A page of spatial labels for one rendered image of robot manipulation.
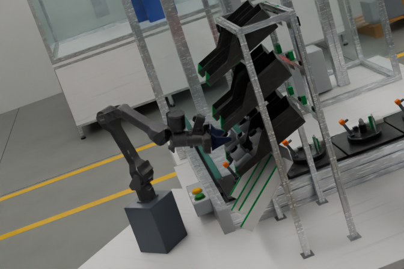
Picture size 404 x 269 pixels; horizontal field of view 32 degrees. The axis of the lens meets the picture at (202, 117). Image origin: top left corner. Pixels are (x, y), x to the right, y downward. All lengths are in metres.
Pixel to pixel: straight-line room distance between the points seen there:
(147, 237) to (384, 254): 0.92
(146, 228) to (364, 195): 0.83
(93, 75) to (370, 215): 5.57
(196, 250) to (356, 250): 0.63
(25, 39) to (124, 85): 3.28
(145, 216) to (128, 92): 5.22
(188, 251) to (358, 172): 0.72
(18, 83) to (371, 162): 8.59
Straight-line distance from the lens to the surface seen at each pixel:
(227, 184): 2.83
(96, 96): 7.82
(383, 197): 2.65
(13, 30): 10.79
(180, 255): 2.67
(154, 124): 2.52
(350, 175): 2.76
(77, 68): 7.76
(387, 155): 2.79
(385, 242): 2.37
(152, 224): 2.67
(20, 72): 10.88
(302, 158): 2.81
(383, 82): 3.81
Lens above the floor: 2.05
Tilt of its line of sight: 17 degrees down
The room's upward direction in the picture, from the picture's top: 18 degrees counter-clockwise
